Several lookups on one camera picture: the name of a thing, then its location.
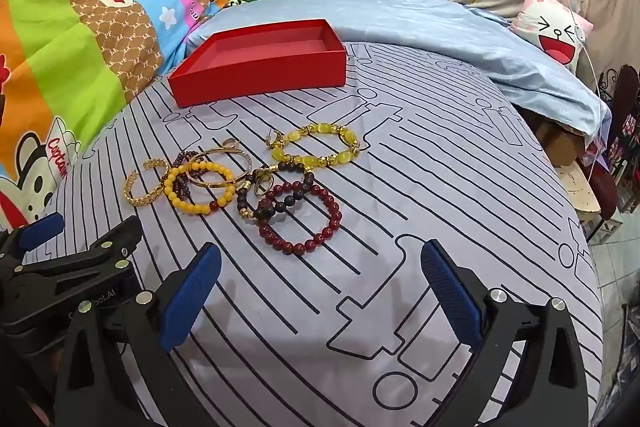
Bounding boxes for colourful cartoon blanket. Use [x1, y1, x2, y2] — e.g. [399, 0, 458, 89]
[0, 0, 227, 229]

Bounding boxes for grey striped bed sheet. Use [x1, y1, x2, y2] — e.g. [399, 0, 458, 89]
[50, 39, 607, 427]

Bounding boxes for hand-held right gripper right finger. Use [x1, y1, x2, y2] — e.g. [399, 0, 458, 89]
[420, 239, 591, 427]

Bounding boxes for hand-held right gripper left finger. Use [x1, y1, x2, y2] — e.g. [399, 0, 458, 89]
[52, 242, 223, 427]

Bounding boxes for dark red bead bracelet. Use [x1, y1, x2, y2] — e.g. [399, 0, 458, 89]
[256, 184, 344, 254]

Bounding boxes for plain gold bangle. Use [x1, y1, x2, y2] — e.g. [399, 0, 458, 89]
[187, 147, 252, 190]

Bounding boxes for orange bead bracelet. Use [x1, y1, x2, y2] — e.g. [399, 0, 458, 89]
[164, 161, 237, 216]

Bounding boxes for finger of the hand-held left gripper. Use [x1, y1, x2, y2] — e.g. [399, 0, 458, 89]
[0, 213, 66, 260]
[10, 216, 144, 288]

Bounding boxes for black bead bracelet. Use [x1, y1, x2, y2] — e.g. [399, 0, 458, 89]
[236, 161, 316, 221]

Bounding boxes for gold chain cuff bracelet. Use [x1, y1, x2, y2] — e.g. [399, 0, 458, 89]
[124, 159, 169, 208]

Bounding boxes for purple bead bracelet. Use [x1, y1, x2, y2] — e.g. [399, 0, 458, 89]
[167, 150, 202, 198]

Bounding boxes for white cable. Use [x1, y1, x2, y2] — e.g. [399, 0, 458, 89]
[542, 0, 602, 94]

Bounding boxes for brown cardboard box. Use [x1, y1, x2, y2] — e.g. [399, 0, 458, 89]
[537, 116, 587, 168]

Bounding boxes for light blue blanket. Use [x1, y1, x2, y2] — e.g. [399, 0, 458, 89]
[185, 0, 613, 142]

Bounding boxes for red cardboard box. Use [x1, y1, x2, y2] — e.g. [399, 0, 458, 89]
[167, 20, 347, 109]

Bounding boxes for pink bunny face pillow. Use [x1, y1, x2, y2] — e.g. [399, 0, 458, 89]
[510, 0, 595, 66]

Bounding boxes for cream stool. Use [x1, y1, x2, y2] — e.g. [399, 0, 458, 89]
[556, 164, 602, 224]

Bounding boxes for yellow bead bracelet gold spacers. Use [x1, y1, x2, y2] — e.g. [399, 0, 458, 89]
[270, 123, 360, 168]

